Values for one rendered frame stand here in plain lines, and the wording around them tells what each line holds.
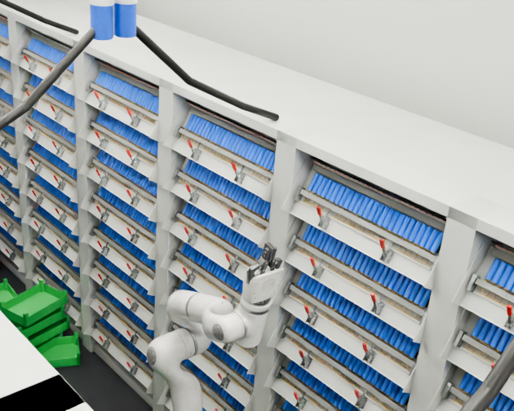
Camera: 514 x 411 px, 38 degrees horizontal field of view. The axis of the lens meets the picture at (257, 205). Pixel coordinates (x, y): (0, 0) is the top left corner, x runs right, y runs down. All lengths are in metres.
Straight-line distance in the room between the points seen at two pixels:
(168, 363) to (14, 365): 1.03
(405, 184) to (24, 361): 1.23
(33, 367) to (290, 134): 1.35
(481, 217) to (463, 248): 0.11
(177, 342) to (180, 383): 0.13
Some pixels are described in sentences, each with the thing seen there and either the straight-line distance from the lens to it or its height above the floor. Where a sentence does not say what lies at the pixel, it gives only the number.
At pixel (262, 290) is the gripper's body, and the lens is 1.96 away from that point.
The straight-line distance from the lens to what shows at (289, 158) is 2.49.
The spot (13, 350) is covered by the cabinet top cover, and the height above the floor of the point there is 1.69.
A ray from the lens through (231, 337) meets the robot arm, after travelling 2.00.
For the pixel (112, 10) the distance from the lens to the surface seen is 2.07.
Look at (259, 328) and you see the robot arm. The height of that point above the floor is 1.39.
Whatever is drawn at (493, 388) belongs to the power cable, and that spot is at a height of 1.93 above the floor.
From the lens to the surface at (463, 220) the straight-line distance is 2.09.
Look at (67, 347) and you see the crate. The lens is 4.31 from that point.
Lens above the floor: 2.55
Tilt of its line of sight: 25 degrees down
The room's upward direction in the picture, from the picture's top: 5 degrees clockwise
